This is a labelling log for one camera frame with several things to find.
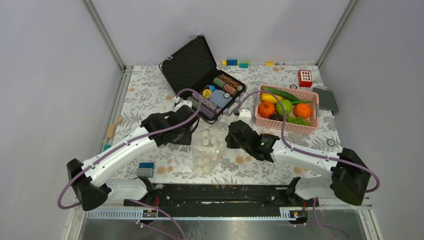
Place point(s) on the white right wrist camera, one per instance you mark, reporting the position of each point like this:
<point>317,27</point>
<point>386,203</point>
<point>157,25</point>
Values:
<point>245,116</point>

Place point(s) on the grey building baseplate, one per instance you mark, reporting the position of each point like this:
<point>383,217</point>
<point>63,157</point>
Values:
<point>327,100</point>

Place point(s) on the green toy apple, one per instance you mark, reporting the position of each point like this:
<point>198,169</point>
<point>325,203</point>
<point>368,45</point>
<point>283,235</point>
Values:
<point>286,105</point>

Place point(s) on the wooden toy block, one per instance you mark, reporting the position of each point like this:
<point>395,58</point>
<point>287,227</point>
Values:
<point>111,130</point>

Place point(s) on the green toy chili pepper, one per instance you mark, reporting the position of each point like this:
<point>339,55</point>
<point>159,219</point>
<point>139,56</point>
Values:
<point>300,102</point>

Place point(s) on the green toy cucumber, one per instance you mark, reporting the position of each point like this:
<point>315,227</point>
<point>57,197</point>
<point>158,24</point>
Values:
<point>281,93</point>

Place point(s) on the orange toy pumpkin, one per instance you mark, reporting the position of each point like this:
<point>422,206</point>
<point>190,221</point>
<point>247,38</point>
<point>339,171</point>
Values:
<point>266,109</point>

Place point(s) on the blue playing card deck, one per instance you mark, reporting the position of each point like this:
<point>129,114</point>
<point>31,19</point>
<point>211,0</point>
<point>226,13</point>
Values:
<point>220,98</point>

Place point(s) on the red toy block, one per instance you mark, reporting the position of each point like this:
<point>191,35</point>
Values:
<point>305,79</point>

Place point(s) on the clear zip top bag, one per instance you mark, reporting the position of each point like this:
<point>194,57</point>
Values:
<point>208,146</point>

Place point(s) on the orange toy tangerine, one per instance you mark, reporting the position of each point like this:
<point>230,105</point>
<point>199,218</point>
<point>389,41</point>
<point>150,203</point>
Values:
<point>302,110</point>

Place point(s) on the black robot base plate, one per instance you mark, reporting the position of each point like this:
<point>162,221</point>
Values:
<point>223,200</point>

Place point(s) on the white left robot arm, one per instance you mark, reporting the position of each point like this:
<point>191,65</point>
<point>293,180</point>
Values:
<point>91,179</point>

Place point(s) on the yellow big blind button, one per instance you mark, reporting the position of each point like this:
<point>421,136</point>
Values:
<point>206,93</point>

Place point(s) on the green toy grape bunch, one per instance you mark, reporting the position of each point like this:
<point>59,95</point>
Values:
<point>298,120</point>

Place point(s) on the green purple poker chip row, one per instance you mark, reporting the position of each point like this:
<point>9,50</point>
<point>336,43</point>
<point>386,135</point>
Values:
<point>206,112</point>

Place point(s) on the blue grey toy block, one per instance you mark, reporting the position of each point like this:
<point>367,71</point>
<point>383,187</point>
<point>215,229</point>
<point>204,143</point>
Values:
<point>145,170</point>

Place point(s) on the yellow toy mango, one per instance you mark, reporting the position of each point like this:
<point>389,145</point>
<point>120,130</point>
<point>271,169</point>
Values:
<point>267,97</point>

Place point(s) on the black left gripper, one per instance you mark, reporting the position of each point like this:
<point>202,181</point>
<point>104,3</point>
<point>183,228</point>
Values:
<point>186,140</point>

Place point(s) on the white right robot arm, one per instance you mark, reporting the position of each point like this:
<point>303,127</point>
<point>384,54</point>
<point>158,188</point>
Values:
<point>340,174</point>

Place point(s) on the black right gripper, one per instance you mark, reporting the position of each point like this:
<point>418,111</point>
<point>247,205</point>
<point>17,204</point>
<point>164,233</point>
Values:
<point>230,143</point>

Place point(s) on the black poker chip case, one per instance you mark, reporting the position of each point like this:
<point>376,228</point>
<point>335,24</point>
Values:
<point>193,67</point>

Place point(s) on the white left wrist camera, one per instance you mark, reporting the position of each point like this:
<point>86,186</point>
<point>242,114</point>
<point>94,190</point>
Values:
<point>182,103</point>

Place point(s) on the blue yellow block row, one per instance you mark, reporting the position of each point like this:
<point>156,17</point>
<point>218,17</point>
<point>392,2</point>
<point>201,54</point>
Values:
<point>235,62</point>

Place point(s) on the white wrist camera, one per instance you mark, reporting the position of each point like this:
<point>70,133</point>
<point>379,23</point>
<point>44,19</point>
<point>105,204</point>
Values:
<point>182,103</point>
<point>245,116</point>

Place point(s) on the dark purple toy plum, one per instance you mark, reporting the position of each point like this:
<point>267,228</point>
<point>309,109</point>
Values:
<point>276,117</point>

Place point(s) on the green brown poker chip row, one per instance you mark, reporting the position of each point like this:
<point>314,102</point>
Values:
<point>229,84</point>

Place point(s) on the pink plastic basket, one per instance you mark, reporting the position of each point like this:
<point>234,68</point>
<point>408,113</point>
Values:
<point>303,95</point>

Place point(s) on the teal toy block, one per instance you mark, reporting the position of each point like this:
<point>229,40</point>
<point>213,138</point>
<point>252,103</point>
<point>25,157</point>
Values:
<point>106,147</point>

